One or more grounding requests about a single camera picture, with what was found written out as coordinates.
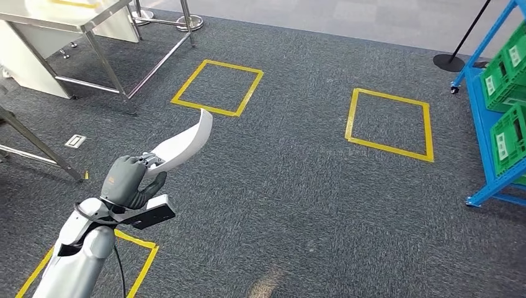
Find blue metal shelf rack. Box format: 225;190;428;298
450;0;526;209

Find steel table one tape square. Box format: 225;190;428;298
0;0;197;116

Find chrome round floor base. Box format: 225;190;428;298
130;0;155;27
176;14;205;33

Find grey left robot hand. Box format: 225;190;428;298
100;152;169;210

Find thin black pole stand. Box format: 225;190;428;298
432;0;493;73

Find green plastic crate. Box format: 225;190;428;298
502;19;526;83
479;51;526;112
489;103;526;186

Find white curved shell part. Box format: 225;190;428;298
141;108;214;180

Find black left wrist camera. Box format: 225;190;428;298
110;194;177;231

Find silver floor outlet plate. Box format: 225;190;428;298
64;133;87;149

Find white panel cabinet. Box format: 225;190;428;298
0;7;141;101

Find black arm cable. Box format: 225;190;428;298
73;201;127;298

